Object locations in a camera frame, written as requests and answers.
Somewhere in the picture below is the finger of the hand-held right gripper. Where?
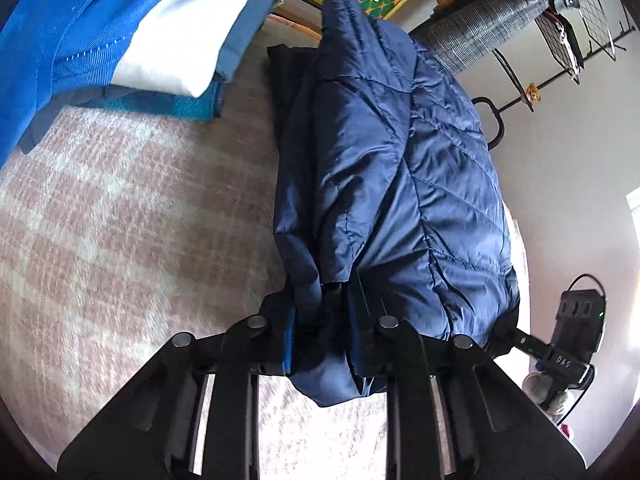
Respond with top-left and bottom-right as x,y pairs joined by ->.
492,322 -> 557,362

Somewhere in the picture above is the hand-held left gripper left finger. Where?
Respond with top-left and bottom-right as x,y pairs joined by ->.
56,291 -> 297,480

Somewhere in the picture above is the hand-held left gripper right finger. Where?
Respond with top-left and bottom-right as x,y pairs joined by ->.
346,294 -> 587,480

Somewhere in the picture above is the navy puffer jacket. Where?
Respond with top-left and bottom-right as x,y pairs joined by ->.
266,0 -> 522,409

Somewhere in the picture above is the black metal clothes rack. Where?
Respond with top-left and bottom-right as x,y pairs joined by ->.
407,0 -> 632,152

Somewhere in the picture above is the window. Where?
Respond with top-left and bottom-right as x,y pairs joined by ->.
625,194 -> 640,243

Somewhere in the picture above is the pink checked blanket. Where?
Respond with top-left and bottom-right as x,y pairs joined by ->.
0,20 -> 401,480

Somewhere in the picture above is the small teddy bear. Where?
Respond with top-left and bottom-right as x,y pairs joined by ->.
521,85 -> 544,112

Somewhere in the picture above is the teal folded cloth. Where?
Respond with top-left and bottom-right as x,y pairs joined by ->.
89,80 -> 227,122

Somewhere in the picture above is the grey plaid coat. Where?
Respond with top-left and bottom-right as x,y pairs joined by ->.
409,0 -> 603,77

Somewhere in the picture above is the blue and white jacket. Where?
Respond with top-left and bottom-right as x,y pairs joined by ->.
0,0 -> 302,157

